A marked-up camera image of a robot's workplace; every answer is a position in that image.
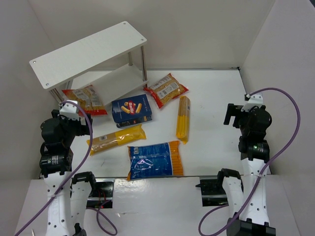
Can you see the yellow spaghetti pack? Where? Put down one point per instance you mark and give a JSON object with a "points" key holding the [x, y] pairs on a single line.
{"points": [[182, 129], [115, 139]]}

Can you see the white two-tier shelf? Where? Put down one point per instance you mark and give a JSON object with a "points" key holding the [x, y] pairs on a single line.
{"points": [[74, 65]]}

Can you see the blue and orange pasta bag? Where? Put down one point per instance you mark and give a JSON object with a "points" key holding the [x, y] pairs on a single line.
{"points": [[158, 160]]}

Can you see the yellow spaghetti pack right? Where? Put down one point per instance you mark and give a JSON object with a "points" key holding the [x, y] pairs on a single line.
{"points": [[182, 129]]}

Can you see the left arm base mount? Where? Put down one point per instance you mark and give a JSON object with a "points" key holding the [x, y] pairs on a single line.
{"points": [[91, 192]]}

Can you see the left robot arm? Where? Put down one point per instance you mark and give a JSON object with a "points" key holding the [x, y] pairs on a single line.
{"points": [[67, 191]]}

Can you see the yellow spaghetti pack left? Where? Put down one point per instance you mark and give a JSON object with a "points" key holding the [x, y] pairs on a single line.
{"points": [[115, 139]]}

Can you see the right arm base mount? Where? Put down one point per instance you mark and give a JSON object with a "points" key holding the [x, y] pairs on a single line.
{"points": [[211, 194]]}

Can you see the blue Barilla pasta box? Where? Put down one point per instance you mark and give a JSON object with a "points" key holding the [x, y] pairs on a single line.
{"points": [[131, 111]]}

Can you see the red macaroni bag near shelf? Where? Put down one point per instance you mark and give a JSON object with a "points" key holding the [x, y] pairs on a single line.
{"points": [[165, 90]]}

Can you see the red fusilli pasta bag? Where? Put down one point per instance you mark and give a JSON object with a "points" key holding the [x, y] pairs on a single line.
{"points": [[88, 100]]}

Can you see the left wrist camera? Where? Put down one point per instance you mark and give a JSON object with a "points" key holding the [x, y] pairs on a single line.
{"points": [[68, 110]]}

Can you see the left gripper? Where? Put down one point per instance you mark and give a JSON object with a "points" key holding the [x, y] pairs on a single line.
{"points": [[83, 128]]}

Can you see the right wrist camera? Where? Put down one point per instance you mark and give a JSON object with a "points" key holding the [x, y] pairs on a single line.
{"points": [[252, 101]]}

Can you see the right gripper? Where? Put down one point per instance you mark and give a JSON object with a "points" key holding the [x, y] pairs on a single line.
{"points": [[236, 116]]}

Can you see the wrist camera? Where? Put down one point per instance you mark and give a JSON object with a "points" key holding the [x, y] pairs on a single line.
{"points": [[68, 110], [252, 101]]}

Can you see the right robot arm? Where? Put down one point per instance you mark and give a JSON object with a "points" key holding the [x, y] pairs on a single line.
{"points": [[246, 193]]}

